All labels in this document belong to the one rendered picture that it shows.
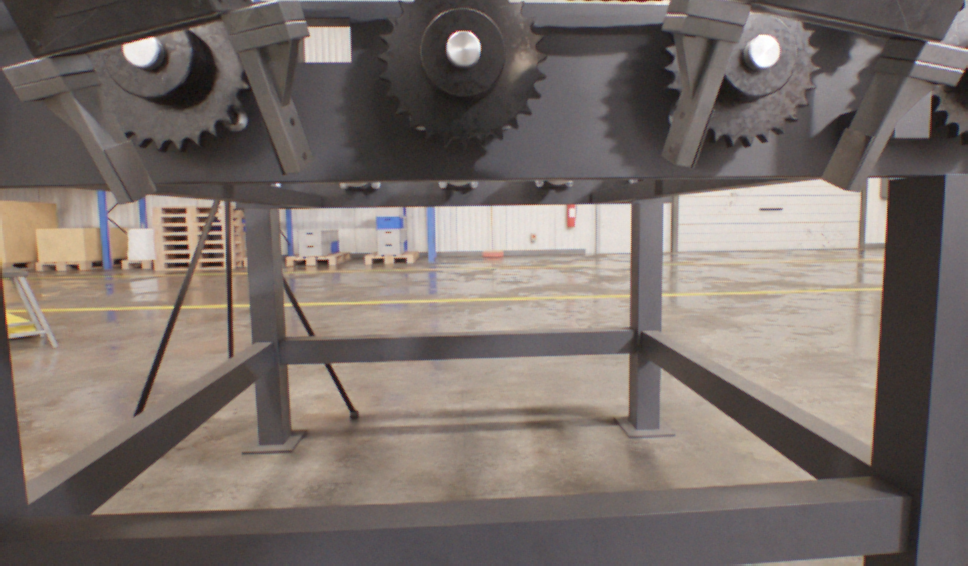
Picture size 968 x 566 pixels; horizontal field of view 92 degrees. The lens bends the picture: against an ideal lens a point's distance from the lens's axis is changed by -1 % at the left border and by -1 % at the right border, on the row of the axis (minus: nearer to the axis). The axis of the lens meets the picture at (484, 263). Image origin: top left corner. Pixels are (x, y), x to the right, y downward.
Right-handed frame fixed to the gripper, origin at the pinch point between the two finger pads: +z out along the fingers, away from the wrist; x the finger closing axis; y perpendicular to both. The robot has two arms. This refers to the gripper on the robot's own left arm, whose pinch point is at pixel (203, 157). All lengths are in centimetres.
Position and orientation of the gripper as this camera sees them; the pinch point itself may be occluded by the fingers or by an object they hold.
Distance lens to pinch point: 40.3
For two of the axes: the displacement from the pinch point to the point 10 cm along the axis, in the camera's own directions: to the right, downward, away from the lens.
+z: 1.9, 8.7, 4.6
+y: 0.7, -4.8, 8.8
